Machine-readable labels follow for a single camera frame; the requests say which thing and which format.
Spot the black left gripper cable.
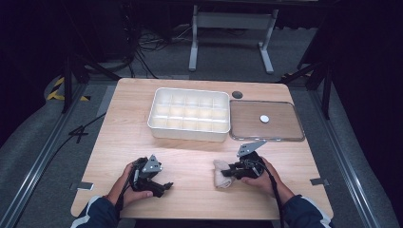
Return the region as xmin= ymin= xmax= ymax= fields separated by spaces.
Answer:
xmin=115 ymin=167 xmax=136 ymax=213

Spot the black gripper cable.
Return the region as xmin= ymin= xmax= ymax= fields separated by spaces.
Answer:
xmin=115 ymin=167 xmax=136 ymax=213
xmin=250 ymin=158 xmax=286 ymax=228

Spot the black metal stand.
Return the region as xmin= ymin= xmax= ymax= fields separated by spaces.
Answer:
xmin=278 ymin=58 xmax=335 ymax=121
xmin=61 ymin=51 xmax=122 ymax=115

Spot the bundle of black cables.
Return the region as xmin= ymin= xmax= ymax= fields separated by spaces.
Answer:
xmin=125 ymin=24 xmax=195 ymax=79

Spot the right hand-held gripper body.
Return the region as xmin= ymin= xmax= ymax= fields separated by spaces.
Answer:
xmin=236 ymin=140 xmax=268 ymax=181

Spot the beige sock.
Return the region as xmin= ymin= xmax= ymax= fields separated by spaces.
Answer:
xmin=212 ymin=159 xmax=237 ymax=190

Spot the black floor cable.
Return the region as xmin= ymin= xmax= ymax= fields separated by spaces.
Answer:
xmin=47 ymin=111 xmax=107 ymax=165

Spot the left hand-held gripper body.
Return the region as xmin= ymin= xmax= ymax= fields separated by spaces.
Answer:
xmin=127 ymin=154 xmax=164 ymax=193

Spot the white metal desk frame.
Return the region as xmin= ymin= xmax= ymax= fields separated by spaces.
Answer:
xmin=188 ymin=4 xmax=280 ymax=76

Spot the white compartment storage box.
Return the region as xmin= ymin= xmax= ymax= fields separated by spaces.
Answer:
xmin=146 ymin=86 xmax=231 ymax=143

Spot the grey tape piece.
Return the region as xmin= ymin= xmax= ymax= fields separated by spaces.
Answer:
xmin=69 ymin=180 xmax=95 ymax=192
xmin=309 ymin=177 xmax=331 ymax=187

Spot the person's left hand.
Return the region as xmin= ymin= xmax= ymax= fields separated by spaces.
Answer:
xmin=106 ymin=161 xmax=155 ymax=209

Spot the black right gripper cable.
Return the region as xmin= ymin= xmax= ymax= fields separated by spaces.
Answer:
xmin=250 ymin=158 xmax=286 ymax=228

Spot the aluminium floor rail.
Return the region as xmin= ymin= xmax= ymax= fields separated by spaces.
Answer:
xmin=0 ymin=83 xmax=88 ymax=228
xmin=308 ymin=89 xmax=380 ymax=228

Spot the clear lid with white knob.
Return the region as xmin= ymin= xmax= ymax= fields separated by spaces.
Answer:
xmin=229 ymin=100 xmax=306 ymax=143

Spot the person's right hand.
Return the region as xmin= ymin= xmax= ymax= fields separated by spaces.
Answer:
xmin=240 ymin=156 xmax=297 ymax=206

